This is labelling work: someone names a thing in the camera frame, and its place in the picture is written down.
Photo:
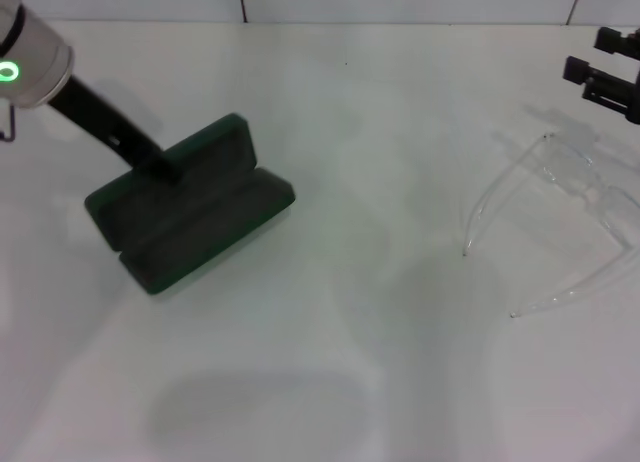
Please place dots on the clear transparent glasses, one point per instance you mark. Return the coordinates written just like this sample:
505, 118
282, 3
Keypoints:
615, 202

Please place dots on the green glasses case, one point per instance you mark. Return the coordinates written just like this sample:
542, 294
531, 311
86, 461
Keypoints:
200, 232

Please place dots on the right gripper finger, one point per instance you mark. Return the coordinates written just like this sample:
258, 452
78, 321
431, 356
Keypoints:
610, 89
620, 41

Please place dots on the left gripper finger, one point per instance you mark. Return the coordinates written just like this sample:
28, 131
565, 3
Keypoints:
167, 167

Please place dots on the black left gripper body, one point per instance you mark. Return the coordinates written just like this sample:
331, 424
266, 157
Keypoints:
100, 117

